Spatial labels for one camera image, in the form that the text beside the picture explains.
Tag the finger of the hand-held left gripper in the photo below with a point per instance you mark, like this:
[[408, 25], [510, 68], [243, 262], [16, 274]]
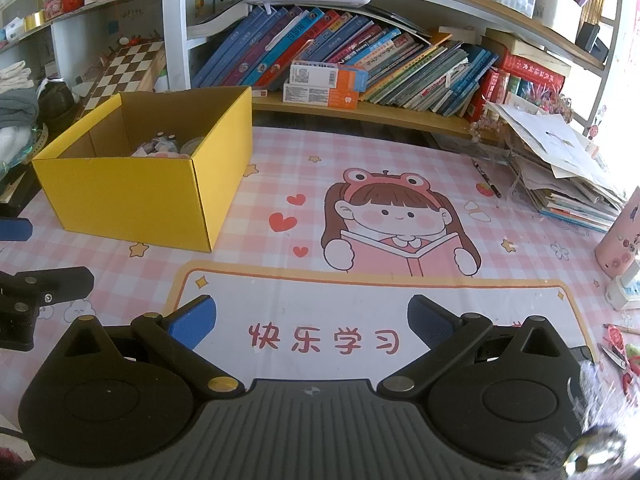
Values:
[[15, 231], [60, 280]]

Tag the black box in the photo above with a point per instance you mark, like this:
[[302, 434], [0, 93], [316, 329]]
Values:
[[590, 37]]

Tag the thick red dictionary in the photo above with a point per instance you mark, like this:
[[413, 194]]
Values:
[[530, 70]]

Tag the grey folded cloth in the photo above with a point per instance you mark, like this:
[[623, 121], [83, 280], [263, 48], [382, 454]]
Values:
[[17, 110]]

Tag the white power strip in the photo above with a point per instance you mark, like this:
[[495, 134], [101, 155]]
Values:
[[622, 299]]

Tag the pink dried flowers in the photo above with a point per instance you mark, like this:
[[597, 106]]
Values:
[[482, 127]]

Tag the wooden pencil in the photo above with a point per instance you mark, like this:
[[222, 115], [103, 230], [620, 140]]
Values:
[[625, 330]]

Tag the row of colourful books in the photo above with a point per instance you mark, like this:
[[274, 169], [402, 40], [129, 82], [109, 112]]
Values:
[[400, 70]]

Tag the wooden chessboard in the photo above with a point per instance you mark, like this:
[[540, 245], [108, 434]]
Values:
[[120, 75]]

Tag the white framed wooden bookshelf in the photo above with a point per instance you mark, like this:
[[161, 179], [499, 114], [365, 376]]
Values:
[[350, 112]]

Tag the red patterned paper piece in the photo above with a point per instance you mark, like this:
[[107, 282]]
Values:
[[615, 339]]

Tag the pink checked cartoon desk mat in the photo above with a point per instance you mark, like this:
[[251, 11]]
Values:
[[350, 155]]

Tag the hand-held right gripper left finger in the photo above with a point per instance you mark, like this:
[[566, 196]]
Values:
[[192, 317]]

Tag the white charger plug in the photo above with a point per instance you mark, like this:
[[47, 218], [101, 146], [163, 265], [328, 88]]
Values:
[[631, 275]]

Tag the white storage bin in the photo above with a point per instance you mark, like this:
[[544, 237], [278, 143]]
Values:
[[555, 7]]

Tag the clear packing tape roll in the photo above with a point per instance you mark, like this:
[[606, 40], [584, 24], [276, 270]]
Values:
[[192, 146]]

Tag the black marker pen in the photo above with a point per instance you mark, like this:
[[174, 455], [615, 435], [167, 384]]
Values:
[[487, 179]]

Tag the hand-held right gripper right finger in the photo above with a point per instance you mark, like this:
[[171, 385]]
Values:
[[430, 320]]

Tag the yellow cardboard box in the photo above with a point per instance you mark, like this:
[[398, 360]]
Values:
[[125, 200]]

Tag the blue purple toy camera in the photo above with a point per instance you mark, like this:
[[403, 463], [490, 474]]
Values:
[[160, 146]]

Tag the pink cylindrical holder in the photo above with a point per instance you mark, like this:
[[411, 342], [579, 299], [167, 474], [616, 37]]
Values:
[[620, 250]]

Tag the pile of papers and booklets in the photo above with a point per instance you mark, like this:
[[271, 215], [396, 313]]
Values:
[[550, 140]]

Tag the green paper scrap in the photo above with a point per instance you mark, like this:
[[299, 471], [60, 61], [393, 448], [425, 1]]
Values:
[[634, 350]]

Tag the dark round object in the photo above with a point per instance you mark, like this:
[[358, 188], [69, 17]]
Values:
[[55, 100]]

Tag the red standing books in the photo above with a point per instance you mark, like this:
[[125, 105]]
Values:
[[487, 92]]

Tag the orange white carton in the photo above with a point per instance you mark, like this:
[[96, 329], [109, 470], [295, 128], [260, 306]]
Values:
[[350, 80], [345, 97]]

